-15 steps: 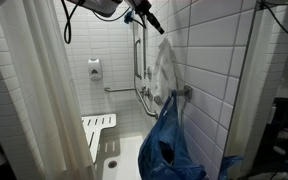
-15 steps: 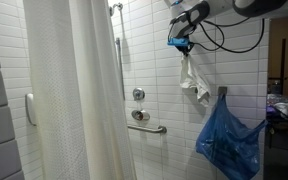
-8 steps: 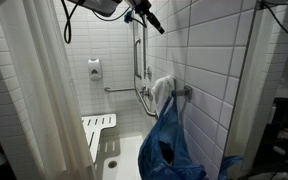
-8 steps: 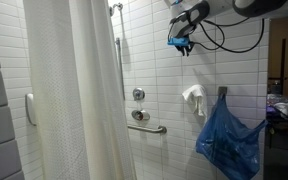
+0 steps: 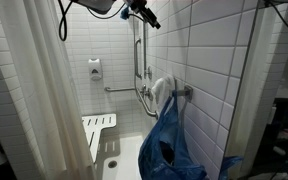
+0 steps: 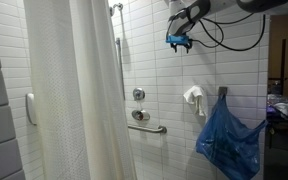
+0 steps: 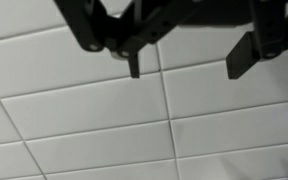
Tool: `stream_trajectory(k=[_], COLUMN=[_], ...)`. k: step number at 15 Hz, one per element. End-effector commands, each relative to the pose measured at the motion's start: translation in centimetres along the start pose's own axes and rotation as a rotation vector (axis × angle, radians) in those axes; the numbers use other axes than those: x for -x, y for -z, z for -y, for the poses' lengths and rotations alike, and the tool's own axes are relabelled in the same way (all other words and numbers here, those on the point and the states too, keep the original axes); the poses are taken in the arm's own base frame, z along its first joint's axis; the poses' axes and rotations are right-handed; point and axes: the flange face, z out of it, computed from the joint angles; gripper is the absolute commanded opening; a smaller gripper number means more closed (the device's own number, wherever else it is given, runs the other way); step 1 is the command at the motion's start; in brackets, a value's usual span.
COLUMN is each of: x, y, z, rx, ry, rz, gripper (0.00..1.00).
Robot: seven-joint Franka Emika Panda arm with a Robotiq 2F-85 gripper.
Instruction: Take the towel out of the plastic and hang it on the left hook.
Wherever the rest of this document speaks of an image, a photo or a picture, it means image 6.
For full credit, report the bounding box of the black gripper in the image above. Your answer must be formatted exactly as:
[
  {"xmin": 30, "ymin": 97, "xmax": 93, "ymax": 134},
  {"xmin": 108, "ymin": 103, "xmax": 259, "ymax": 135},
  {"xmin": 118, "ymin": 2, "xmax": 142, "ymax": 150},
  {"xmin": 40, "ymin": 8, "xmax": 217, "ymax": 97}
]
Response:
[{"xmin": 169, "ymin": 40, "xmax": 194, "ymax": 55}]

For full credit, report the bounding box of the white towel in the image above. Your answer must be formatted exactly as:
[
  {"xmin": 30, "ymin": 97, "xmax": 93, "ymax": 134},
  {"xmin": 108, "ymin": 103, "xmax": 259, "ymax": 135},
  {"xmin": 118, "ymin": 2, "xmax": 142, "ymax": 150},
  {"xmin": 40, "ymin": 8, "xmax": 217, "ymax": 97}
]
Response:
[{"xmin": 183, "ymin": 85, "xmax": 208, "ymax": 118}]

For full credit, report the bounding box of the round chrome shower valve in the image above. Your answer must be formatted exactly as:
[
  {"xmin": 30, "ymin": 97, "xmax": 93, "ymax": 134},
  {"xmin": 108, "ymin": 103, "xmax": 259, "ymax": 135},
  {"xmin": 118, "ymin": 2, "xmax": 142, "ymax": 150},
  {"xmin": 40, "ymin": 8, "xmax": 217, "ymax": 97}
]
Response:
[{"xmin": 132, "ymin": 87, "xmax": 146, "ymax": 102}]

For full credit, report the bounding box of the short vertical steel grab bar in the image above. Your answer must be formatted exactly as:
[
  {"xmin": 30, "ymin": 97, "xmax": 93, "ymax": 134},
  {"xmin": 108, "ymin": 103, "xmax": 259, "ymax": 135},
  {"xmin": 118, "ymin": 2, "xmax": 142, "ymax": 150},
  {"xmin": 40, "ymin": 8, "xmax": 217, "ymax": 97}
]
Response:
[{"xmin": 114, "ymin": 37, "xmax": 124, "ymax": 81}]

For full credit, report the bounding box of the oval chrome shower valve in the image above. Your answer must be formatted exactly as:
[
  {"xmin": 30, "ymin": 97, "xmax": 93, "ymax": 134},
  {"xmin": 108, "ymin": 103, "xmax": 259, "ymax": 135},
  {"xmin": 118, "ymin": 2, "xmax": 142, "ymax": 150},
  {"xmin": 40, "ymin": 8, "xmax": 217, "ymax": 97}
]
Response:
[{"xmin": 131, "ymin": 109, "xmax": 151, "ymax": 122}]

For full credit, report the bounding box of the long bent steel grab bar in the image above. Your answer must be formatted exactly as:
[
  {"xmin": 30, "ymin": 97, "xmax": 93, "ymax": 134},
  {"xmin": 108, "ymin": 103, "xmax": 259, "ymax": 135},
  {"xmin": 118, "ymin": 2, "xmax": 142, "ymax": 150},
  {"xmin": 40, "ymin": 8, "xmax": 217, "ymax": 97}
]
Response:
[{"xmin": 127, "ymin": 124, "xmax": 168, "ymax": 135}]

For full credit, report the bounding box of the blue plastic bag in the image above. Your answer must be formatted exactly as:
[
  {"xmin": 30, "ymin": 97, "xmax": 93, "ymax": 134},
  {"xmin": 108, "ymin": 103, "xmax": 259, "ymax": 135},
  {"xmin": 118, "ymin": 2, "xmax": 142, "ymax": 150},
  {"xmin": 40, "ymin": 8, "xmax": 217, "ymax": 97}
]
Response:
[{"xmin": 195, "ymin": 93, "xmax": 268, "ymax": 180}]

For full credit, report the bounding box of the white shower curtain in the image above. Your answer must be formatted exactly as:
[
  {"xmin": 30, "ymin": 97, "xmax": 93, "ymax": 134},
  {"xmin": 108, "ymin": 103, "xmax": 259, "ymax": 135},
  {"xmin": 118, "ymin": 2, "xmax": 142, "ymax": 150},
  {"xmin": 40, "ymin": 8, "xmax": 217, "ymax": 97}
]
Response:
[{"xmin": 23, "ymin": 0, "xmax": 138, "ymax": 180}]

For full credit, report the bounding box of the steel wall hook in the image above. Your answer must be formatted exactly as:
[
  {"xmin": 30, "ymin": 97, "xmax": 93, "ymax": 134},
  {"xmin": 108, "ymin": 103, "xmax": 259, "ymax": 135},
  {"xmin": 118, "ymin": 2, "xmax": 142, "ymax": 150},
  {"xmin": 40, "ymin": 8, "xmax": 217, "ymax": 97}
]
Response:
[{"xmin": 218, "ymin": 86, "xmax": 228, "ymax": 98}]

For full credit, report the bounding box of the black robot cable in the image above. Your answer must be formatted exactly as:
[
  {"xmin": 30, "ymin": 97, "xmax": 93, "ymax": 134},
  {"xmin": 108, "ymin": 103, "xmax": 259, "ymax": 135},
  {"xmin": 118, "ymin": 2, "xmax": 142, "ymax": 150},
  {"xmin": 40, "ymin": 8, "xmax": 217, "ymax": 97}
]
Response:
[{"xmin": 165, "ymin": 9, "xmax": 267, "ymax": 53}]

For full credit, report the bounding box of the steel shower slide rail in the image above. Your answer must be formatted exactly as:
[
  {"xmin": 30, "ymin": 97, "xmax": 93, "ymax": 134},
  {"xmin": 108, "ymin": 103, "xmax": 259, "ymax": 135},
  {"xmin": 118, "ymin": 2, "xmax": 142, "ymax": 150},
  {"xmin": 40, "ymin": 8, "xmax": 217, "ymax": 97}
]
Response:
[{"xmin": 109, "ymin": 2, "xmax": 127, "ymax": 101}]

